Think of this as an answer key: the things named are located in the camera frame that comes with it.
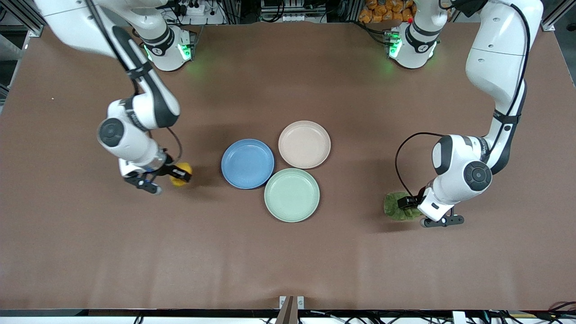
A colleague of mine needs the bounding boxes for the yellow lemon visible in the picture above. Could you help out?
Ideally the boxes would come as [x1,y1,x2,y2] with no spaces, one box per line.
[169,162,194,188]

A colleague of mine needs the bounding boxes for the green lettuce leaf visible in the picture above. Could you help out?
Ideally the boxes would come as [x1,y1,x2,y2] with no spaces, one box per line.
[383,192,424,221]

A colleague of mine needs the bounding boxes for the blue plate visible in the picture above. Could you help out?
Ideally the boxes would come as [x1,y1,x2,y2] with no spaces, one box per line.
[221,139,275,190]

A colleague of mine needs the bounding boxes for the pale green plate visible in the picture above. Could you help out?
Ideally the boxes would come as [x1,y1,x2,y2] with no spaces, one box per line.
[264,168,320,223]

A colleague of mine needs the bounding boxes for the beige plate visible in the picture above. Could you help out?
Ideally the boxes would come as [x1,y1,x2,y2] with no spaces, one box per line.
[278,121,332,170]

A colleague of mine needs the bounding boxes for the white power strip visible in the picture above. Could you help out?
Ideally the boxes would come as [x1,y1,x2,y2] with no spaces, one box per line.
[173,0,206,17]

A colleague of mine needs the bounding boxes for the bag of oranges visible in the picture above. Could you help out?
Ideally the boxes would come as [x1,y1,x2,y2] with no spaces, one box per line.
[359,0,417,24]

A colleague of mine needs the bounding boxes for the metal table edge bracket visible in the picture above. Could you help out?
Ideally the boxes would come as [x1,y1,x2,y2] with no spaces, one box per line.
[279,296,305,324]

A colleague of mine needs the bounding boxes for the aluminium frame profile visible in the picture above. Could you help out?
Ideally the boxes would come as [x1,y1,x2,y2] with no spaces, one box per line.
[542,0,568,32]
[0,0,45,37]

